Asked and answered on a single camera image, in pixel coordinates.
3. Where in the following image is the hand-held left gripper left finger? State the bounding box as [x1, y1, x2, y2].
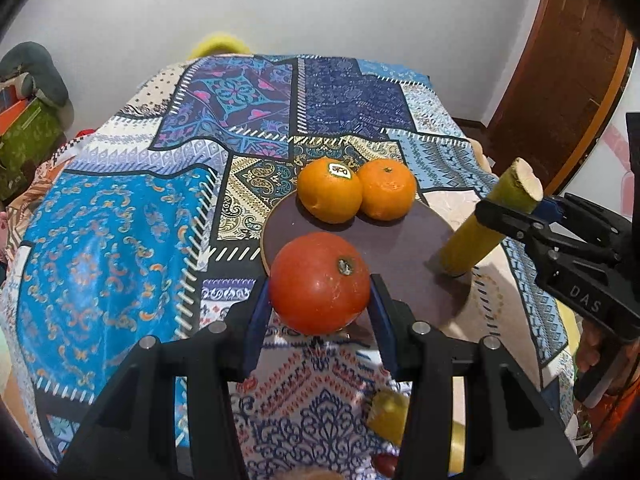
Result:
[60, 285, 272, 480]

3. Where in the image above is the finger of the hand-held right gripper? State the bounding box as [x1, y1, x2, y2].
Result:
[537, 193, 624, 262]
[474, 198, 557, 257]

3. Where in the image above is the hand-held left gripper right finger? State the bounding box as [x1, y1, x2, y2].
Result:
[371, 274, 592, 480]

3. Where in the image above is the yellow-green sugarcane piece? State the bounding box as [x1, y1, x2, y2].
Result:
[439, 157, 544, 277]

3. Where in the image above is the round dark brown plate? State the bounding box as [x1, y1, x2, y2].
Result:
[261, 187, 473, 333]

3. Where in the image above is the red tomato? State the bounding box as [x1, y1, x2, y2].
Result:
[269, 232, 372, 335]

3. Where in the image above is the person's right hand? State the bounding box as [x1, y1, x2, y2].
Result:
[574, 317, 640, 411]

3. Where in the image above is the pink white cloth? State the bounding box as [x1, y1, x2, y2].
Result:
[597, 124, 632, 213]

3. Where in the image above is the yellow fruit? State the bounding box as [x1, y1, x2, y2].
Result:
[366, 389, 467, 477]

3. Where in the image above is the plain orange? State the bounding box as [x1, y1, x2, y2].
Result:
[357, 158, 417, 221]

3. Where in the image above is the brown wooden door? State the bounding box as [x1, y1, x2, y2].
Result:
[486, 0, 637, 197]

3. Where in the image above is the orange with sticker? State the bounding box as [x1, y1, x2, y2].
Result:
[297, 157, 363, 224]

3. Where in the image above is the small red fruit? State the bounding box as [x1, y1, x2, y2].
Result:
[374, 452, 402, 478]

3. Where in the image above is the patchwork printed blanket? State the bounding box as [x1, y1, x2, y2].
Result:
[0, 54, 576, 480]

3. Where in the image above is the yellow plush item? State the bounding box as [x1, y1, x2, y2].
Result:
[189, 32, 252, 59]

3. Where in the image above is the green patterned box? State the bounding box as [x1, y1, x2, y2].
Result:
[0, 96, 67, 203]

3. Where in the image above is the orange box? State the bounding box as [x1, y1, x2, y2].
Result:
[0, 84, 32, 133]

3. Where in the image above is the grey cushion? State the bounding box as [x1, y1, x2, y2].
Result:
[0, 42, 69, 107]

